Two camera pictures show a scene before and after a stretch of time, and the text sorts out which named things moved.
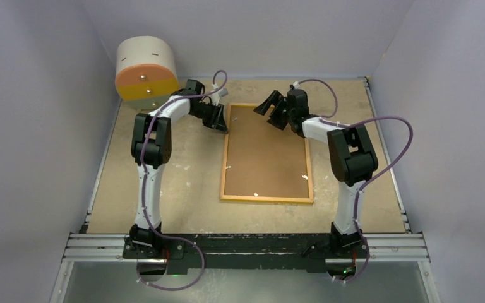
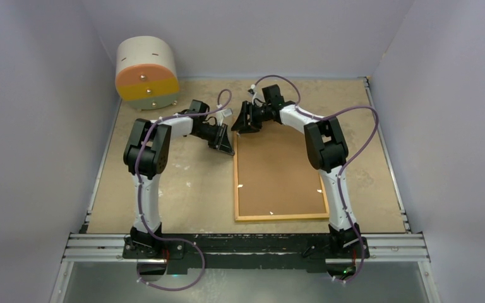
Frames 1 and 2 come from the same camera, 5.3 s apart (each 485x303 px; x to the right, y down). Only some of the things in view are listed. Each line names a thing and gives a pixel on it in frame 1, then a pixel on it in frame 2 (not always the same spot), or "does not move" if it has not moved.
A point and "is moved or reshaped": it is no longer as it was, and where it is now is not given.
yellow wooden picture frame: x=310 y=200 to x=242 y=218
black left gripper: x=216 y=120 to x=223 y=144
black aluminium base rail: x=314 y=252 does not move
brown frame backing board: x=264 y=160 is moved or reshaped
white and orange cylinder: x=146 y=71 does not move
